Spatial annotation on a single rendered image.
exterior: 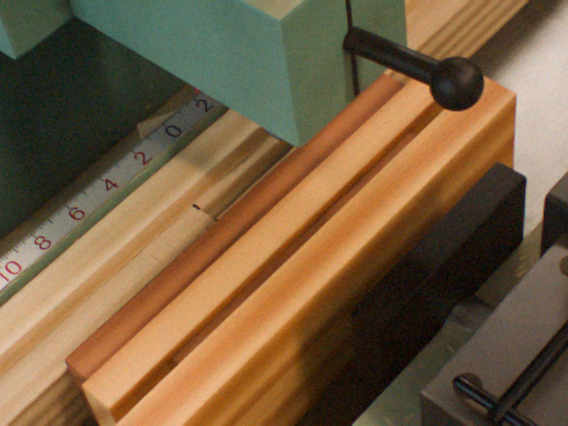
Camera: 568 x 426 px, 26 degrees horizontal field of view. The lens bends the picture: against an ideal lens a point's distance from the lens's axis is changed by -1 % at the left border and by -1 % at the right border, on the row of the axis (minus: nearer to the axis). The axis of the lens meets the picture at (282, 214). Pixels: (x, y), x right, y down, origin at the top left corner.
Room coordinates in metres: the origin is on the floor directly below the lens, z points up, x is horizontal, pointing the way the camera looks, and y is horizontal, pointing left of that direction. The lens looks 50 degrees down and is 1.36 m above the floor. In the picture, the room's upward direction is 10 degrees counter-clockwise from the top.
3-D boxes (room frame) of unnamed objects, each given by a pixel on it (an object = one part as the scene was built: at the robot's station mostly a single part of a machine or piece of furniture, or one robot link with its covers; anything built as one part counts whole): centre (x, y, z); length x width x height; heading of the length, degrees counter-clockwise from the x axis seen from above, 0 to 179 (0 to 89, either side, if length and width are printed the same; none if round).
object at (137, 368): (0.33, 0.00, 0.93); 0.22 x 0.02 x 0.06; 130
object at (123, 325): (0.34, 0.01, 0.92); 0.20 x 0.02 x 0.05; 130
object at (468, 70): (0.33, -0.06, 1.04); 0.06 x 0.02 x 0.02; 40
